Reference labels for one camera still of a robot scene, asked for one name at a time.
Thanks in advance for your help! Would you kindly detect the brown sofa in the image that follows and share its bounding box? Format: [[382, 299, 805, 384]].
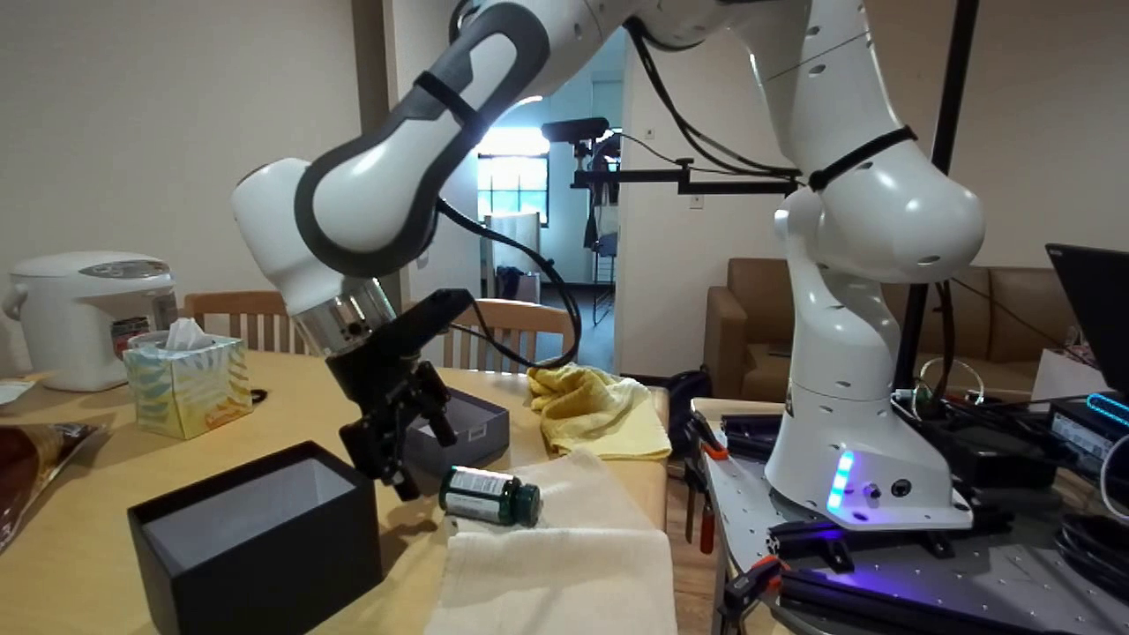
[[703, 256, 1117, 409]]

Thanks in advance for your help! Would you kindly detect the white coiled cable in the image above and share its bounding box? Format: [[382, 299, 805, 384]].
[[916, 354, 987, 418]]

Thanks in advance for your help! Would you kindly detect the brown tray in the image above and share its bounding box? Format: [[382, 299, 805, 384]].
[[0, 420, 115, 556]]

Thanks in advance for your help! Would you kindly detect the white cloth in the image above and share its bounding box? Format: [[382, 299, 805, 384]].
[[420, 450, 683, 635]]

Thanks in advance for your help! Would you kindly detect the wooden chair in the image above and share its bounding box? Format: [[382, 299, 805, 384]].
[[179, 291, 329, 357], [439, 296, 582, 379]]

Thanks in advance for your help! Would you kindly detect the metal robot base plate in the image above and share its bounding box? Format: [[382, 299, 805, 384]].
[[687, 396, 1129, 635]]

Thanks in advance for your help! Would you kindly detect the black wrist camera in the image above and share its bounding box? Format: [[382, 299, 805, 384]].
[[382, 285, 477, 364]]

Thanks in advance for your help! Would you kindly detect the white paper sheet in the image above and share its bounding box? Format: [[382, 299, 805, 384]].
[[0, 370, 48, 414]]

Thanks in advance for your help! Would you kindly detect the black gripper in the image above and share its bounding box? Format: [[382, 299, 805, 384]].
[[324, 331, 464, 504]]

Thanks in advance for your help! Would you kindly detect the black camera on mount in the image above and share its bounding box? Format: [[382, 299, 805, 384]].
[[540, 117, 627, 164]]

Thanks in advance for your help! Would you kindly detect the red-handled clamp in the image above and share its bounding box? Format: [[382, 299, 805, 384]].
[[718, 556, 790, 621]]

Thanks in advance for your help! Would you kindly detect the black open box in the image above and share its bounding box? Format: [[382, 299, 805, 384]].
[[124, 438, 389, 635]]

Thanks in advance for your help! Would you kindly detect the black monitor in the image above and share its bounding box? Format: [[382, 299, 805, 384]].
[[1040, 242, 1129, 403]]

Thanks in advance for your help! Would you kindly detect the white electric water boiler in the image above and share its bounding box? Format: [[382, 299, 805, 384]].
[[4, 247, 185, 396]]

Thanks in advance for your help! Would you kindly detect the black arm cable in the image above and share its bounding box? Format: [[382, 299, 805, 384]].
[[433, 13, 818, 373]]

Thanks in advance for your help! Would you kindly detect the blue-lit control device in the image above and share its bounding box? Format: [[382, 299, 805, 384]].
[[1047, 393, 1129, 479]]

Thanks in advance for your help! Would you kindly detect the white cardboard box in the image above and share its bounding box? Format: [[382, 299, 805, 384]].
[[1030, 346, 1111, 406]]

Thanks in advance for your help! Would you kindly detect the green tissue box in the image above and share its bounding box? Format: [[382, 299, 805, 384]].
[[119, 316, 259, 444]]

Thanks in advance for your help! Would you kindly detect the black horizontal mount bar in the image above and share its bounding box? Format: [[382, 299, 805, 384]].
[[573, 164, 805, 203]]

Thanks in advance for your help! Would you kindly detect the green-capped bottle with white label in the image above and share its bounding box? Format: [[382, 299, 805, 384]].
[[439, 463, 546, 534]]

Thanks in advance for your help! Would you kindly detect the black electronics box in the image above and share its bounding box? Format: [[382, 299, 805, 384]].
[[940, 420, 1061, 490]]

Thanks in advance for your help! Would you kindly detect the yellow cloth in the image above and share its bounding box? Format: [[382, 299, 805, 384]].
[[524, 359, 677, 467]]

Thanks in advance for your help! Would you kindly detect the black vertical pole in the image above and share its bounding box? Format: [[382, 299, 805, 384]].
[[892, 0, 980, 393]]

